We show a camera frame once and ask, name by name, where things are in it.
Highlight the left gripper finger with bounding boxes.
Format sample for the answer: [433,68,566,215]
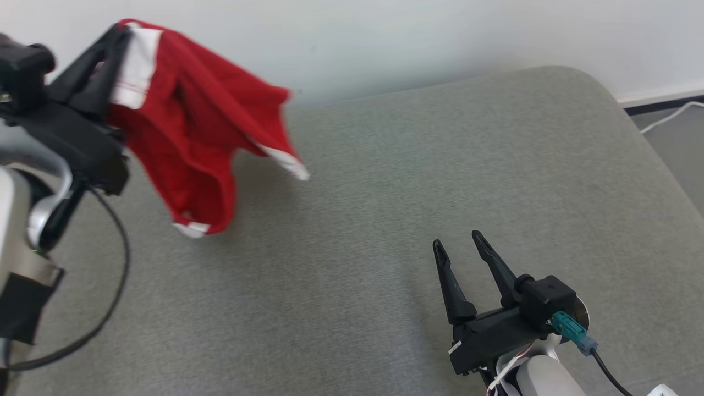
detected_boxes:
[47,25,125,103]
[71,27,133,117]

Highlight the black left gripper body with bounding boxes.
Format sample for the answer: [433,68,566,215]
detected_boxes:
[0,99,131,196]

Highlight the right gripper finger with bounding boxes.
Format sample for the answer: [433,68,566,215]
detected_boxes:
[471,230,521,309]
[432,239,478,326]

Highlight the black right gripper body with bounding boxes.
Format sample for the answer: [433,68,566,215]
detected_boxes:
[448,305,554,376]

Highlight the red shorts with white stripe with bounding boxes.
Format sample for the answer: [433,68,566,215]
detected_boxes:
[107,19,310,239]

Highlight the black baseboard strip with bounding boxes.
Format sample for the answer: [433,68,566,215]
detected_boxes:
[624,95,704,116]

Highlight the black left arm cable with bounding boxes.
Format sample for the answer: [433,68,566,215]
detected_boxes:
[0,184,131,372]

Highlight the white floor cable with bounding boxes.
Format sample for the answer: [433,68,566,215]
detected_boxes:
[640,101,704,135]

